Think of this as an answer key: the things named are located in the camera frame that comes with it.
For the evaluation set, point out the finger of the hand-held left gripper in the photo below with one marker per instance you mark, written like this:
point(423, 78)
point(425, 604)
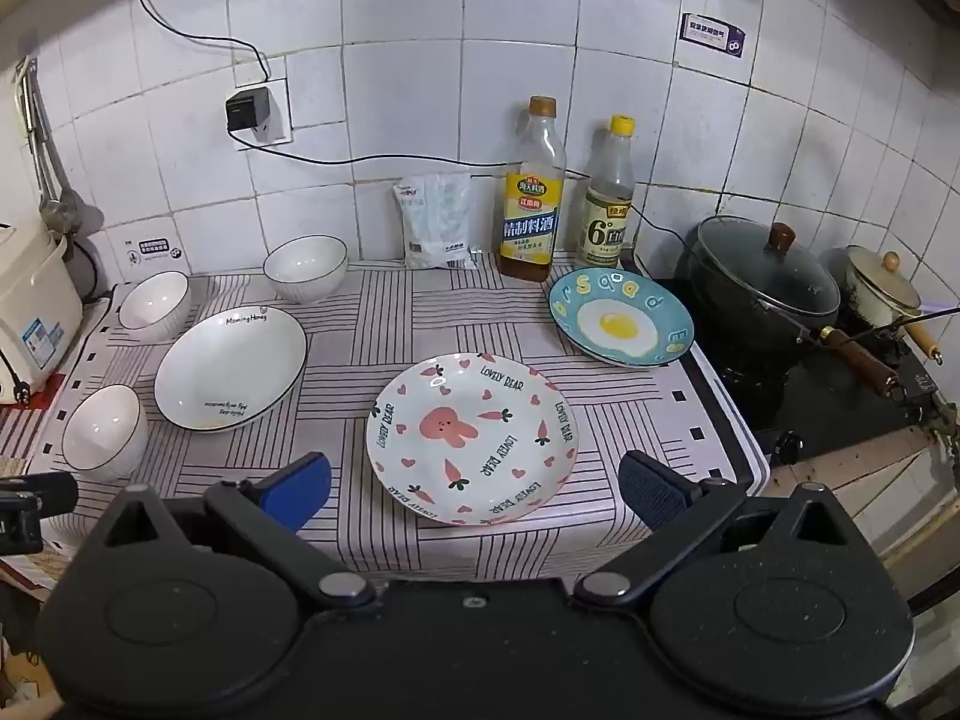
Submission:
point(49, 493)

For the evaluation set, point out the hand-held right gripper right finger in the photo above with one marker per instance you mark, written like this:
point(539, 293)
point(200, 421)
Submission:
point(652, 495)

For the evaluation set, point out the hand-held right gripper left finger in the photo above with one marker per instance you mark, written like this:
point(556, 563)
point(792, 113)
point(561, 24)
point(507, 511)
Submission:
point(300, 487)

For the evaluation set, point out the white black-rimmed bowl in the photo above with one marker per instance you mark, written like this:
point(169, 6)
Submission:
point(306, 268)
point(105, 431)
point(154, 304)

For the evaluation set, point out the blue fried egg plate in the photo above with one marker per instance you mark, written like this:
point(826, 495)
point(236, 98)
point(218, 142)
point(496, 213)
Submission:
point(621, 319)

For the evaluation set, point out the pink rabbit carrot plate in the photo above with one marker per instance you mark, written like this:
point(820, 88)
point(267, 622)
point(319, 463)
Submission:
point(472, 439)

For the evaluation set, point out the large white black-rimmed plate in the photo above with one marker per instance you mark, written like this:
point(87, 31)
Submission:
point(229, 371)

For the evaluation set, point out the white rice cooker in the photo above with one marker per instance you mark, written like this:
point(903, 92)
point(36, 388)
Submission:
point(34, 300)

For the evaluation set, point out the black gas stove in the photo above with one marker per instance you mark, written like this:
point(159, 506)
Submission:
point(825, 405)

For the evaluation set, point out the striped patterned tablecloth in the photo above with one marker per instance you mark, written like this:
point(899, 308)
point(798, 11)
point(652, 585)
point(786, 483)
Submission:
point(450, 315)

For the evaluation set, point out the glass wok lid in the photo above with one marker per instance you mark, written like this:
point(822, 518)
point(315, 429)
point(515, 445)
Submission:
point(757, 270)

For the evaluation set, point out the clear vinegar bottle yellow cap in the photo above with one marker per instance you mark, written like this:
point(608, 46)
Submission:
point(609, 217)

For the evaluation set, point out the hanging metal ladle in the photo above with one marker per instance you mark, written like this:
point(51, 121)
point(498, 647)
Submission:
point(71, 210)

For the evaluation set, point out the white seasoning bag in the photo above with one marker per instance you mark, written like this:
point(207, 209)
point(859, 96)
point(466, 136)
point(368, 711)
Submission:
point(437, 221)

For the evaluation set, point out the amber cooking wine bottle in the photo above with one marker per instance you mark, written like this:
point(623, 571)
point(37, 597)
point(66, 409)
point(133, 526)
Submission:
point(531, 217)

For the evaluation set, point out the cream enamel pot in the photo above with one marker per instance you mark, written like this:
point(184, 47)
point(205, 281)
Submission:
point(885, 300)

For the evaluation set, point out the cream pot lid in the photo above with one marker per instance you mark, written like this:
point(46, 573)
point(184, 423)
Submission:
point(881, 270)

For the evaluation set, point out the black power adapter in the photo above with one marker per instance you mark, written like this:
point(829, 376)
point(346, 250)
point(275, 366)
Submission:
point(250, 112)

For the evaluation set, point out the white blue wall sticker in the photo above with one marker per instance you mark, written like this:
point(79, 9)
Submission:
point(154, 249)

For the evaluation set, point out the white wall socket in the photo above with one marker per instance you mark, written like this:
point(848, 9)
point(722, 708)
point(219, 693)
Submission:
point(283, 109)

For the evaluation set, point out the purple wall sticker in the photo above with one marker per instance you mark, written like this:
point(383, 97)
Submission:
point(712, 35)

